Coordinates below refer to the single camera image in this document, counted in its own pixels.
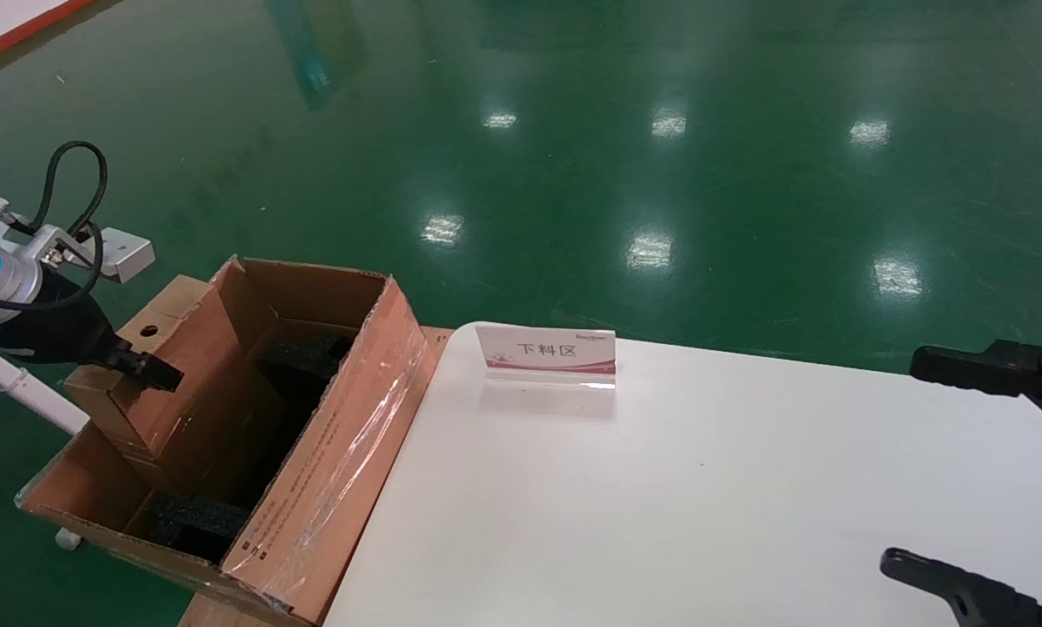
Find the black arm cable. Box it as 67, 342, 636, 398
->
0, 141, 109, 313

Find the large open cardboard box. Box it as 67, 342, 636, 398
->
16, 255, 440, 627

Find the small cardboard box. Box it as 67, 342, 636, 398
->
64, 274, 288, 499

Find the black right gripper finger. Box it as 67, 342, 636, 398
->
910, 341, 1042, 432
880, 549, 1042, 627

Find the acrylic sign with Chinese text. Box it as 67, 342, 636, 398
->
474, 322, 618, 390

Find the white pipe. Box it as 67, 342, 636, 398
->
0, 334, 91, 436

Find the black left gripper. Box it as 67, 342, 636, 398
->
0, 292, 185, 392

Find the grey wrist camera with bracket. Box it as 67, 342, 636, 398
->
0, 218, 156, 285

